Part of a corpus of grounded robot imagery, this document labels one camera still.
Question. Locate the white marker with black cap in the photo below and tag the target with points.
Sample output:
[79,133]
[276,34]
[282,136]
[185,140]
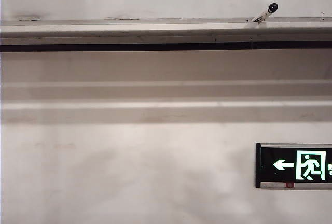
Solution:
[267,12]

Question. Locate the aluminium whiteboard tray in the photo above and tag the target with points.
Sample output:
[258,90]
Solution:
[129,30]

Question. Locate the illuminated green exit sign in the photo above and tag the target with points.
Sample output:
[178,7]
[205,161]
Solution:
[293,165]

